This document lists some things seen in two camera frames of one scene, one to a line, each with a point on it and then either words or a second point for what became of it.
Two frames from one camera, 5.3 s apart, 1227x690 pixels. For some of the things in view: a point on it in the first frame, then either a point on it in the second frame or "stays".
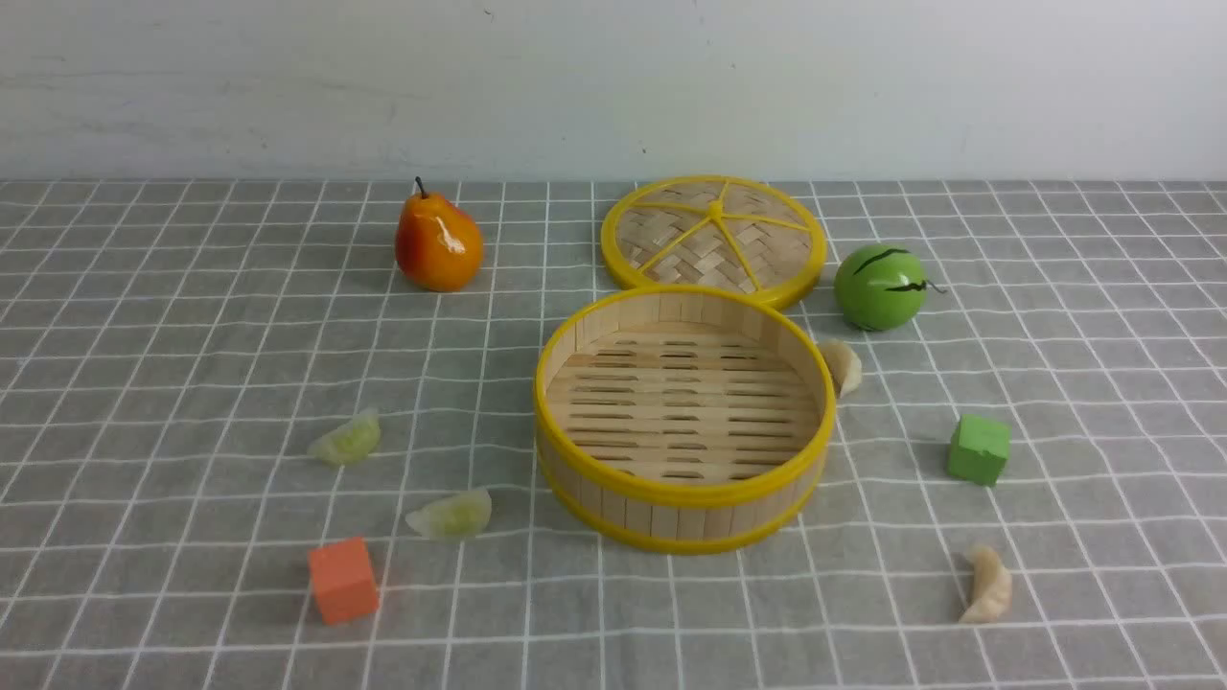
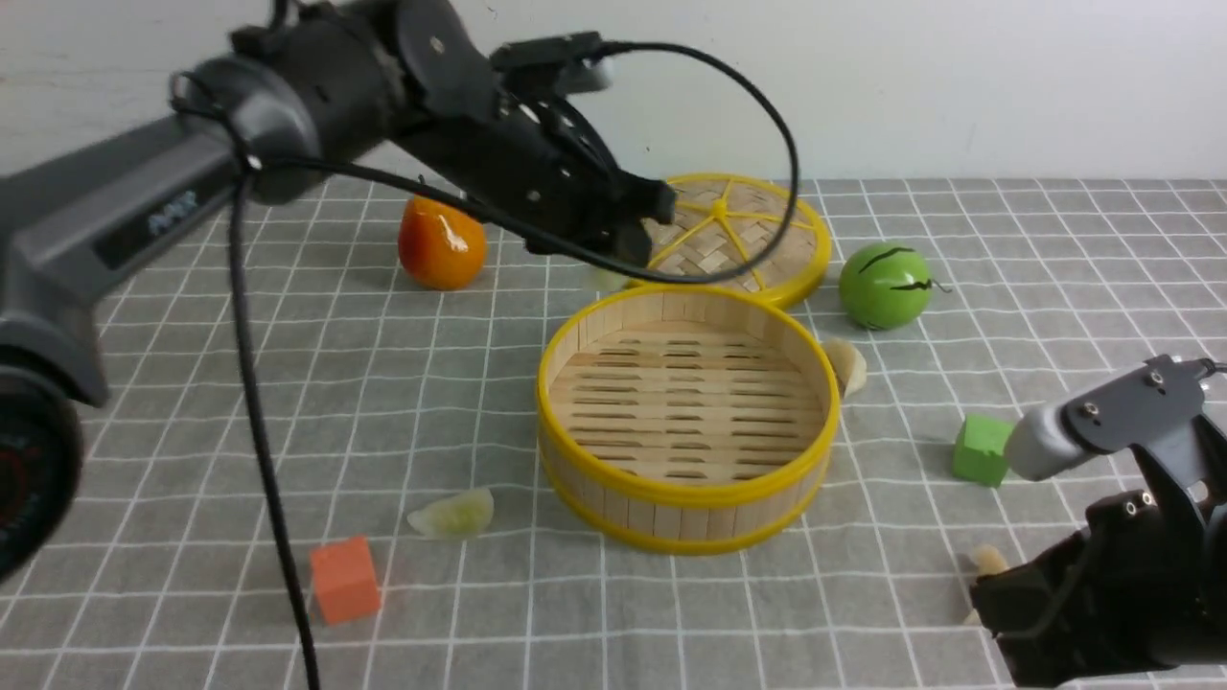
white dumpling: (993, 587) stays
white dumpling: (844, 364) stays
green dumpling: (460, 516) stays
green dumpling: (350, 443) -> (609, 281)
